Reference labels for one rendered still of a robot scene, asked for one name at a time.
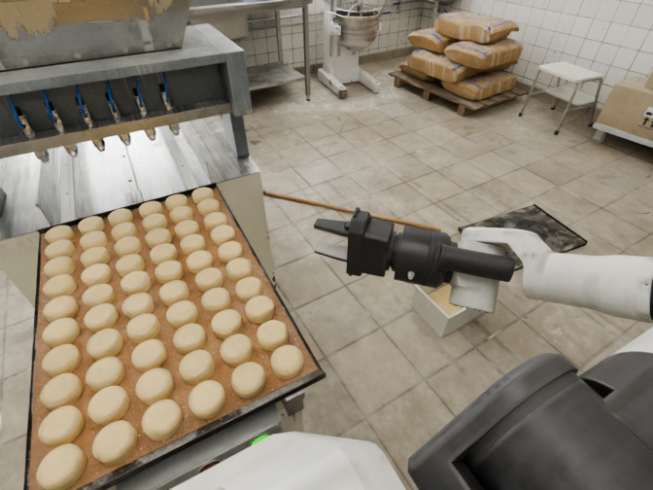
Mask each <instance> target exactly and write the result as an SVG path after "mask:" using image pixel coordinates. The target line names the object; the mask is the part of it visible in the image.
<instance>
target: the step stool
mask: <svg viewBox="0 0 653 490"><path fill-rule="evenodd" d="M538 69H539V70H538V72H537V74H536V76H535V79H534V81H533V85H532V87H531V89H530V92H529V94H528V96H527V99H526V101H525V103H524V105H523V108H522V110H521V112H520V113H519V115H518V116H519V117H522V115H523V112H524V109H525V107H526V105H527V103H528V100H529V98H530V96H531V95H533V94H538V93H543V92H546V93H548V94H550V95H553V96H554V99H553V104H552V107H551V110H555V107H556V106H555V102H556V98H560V99H562V100H564V101H566V102H568V105H567V107H566V109H565V111H564V114H563V116H562V118H561V120H560V122H559V125H558V127H557V129H556V130H555V132H554V135H558V133H559V129H560V127H561V125H562V123H563V120H564V118H565V116H566V114H567V112H568V111H573V110H577V109H582V108H587V107H591V106H593V110H592V114H591V118H590V122H589V124H588V126H589V127H591V126H592V125H593V118H594V115H595V111H596V107H597V103H598V102H599V101H600V100H599V94H600V90H601V83H602V74H599V73H596V72H593V71H590V70H587V69H585V68H582V67H579V66H576V65H573V64H570V63H567V62H556V63H550V64H544V65H539V67H538ZM541 70H542V71H545V72H547V73H550V74H553V75H555V76H558V82H557V85H556V87H553V88H548V89H547V90H543V91H537V92H532V91H533V88H534V85H535V83H536V81H537V79H538V76H539V74H540V72H541ZM561 78H563V79H566V80H569V81H571V82H574V83H577V85H576V87H575V88H571V87H567V86H562V87H559V84H560V80H561ZM592 81H599V85H598V89H597V93H596V97H594V96H592V95H589V94H587V93H584V92H582V91H579V90H578V88H579V86H580V85H581V84H582V83H586V82H592ZM570 104H573V105H575V106H577V107H576V108H571V109H569V106H570ZM586 104H590V105H586ZM581 105H585V106H581Z"/></svg>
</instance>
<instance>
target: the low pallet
mask: <svg viewBox="0 0 653 490"><path fill-rule="evenodd" d="M388 75H390V76H393V77H395V83H394V87H397V88H402V87H406V86H410V85H412V86H415V87H417V88H421V89H423V90H424V94H423V99H425V100H427V101H430V100H433V99H436V98H440V97H442V98H445V99H447V100H450V101H452V102H455V103H458V104H460V105H459V107H458V112H457V115H459V116H462V117H464V116H467V115H470V114H473V113H476V112H479V111H482V110H485V109H488V108H491V107H494V106H497V105H499V104H502V103H505V102H508V101H511V100H514V99H516V98H517V96H522V95H526V94H529V92H528V91H526V90H523V89H520V88H518V87H513V89H511V90H508V91H505V92H502V93H499V94H497V95H494V96H491V97H488V98H485V99H482V100H479V101H475V100H471V99H467V98H463V97H461V96H458V95H456V94H454V93H451V92H449V91H448V90H446V89H445V87H444V86H443V85H442V84H441V82H442V80H438V81H434V82H426V81H422V80H419V79H416V78H414V77H411V76H409V75H407V74H406V73H404V71H403V70H401V71H398V70H397V71H394V72H390V73H389V74H388Z"/></svg>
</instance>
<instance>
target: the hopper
mask: <svg viewBox="0 0 653 490"><path fill-rule="evenodd" d="M190 2H191V0H0V72H6V71H14V70H20V69H28V68H36V67H43V66H51V65H58V64H66V63H73V62H81V61H89V60H95V59H103V58H111V57H118V56H126V55H134V54H141V53H155V52H163V51H170V50H177V49H181V48H182V47H183V43H184V39H185V38H184V37H185V32H186V27H187V22H188V17H189V7H190Z"/></svg>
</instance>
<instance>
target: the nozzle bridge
mask: <svg viewBox="0 0 653 490"><path fill-rule="evenodd" d="M184 38H185V39H184V43H183V47H182V48H181V49H177V50H170V51H163V52H148V53H141V54H134V55H126V56H118V57H111V58H103V59H95V60H89V61H81V62H73V63H66V64H58V65H51V66H43V67H36V68H28V69H20V70H14V71H6V72H0V158H9V157H14V156H19V155H24V154H29V153H34V152H39V151H44V150H48V149H53V148H58V147H63V146H68V145H73V144H78V143H83V142H87V141H92V140H97V139H102V138H107V137H112V136H117V135H122V134H126V133H131V132H136V131H141V130H146V129H151V128H156V127H161V126H166V125H170V124H175V123H184V122H189V121H194V120H199V119H204V118H209V117H214V116H218V115H222V119H223V128H224V133H225V138H226V143H227V145H228V146H229V147H230V149H231V150H232V152H233V153H235V155H236V156H237V158H244V157H248V156H249V148H248V142H247V136H246V129H245V124H244V118H243V116H245V115H249V114H252V113H253V108H252V101H251V94H250V87H249V80H248V73H247V65H246V58H245V52H244V51H243V50H242V49H241V48H239V47H238V46H237V45H236V44H234V43H233V42H232V41H230V40H229V39H228V38H226V37H225V36H224V35H223V34H222V33H221V32H219V31H218V30H217V29H215V28H214V27H213V26H211V25H210V24H208V23H207V24H198V25H194V26H192V25H190V26H187V27H186V32H185V37H184ZM162 72H165V74H166V80H167V86H168V93H169V95H170V99H171V102H172V107H173V111H171V112H166V111H165V109H164V108H165V107H164V106H163V103H162V99H161V96H160V88H159V84H161V83H164V81H163V75H162ZM135 76H138V80H139V86H140V91H141V95H143V98H144V101H145V104H146V107H147V111H148V113H149V114H148V115H147V116H146V117H142V116H140V114H139V111H138V109H137V106H136V103H135V100H134V97H133V96H134V93H133V90H132V89H133V88H137V87H136V81H135ZM107 80H109V83H110V89H111V94H112V96H113V98H114V99H115V100H116V102H117V104H118V107H119V110H120V115H121V116H122V119H121V121H119V122H115V121H114V120H113V117H112V115H111V113H110V110H109V108H108V105H107V103H106V101H107V98H106V96H105V94H104V93H105V92H107V91H108V90H107V85H106V81H107ZM75 85H79V90H80V95H81V98H82V99H83V101H84V103H85V104H86V105H87V107H88V109H89V111H90V113H91V115H92V117H93V120H94V122H95V124H94V126H86V125H85V122H84V120H83V118H82V116H81V114H80V112H79V110H78V107H77V106H78V103H77V101H76V99H75V97H77V93H76V87H75ZM43 89H46V90H47V95H48V100H49V101H50V102H51V103H52V106H53V108H54V109H56V110H57V112H58V114H59V116H60V117H61V119H62V121H63V123H64V125H65V127H66V130H65V131H63V132H58V131H56V129H55V127H54V126H53V124H52V121H51V119H50V117H49V115H48V113H47V111H48V110H47V108H46V106H45V104H44V103H45V98H44V94H43ZM10 94H12V95H13V99H14V104H15V106H18V107H19V109H20V110H21V112H22V113H23V114H24V115H25V116H26V117H27V118H28V120H29V122H30V124H31V125H32V127H33V129H34V131H35V132H36V136H35V137H32V138H27V137H26V136H25V135H24V132H22V130H21V128H20V126H19V125H18V124H17V121H16V119H15V116H14V114H13V111H12V108H11V104H10V99H9V95H10Z"/></svg>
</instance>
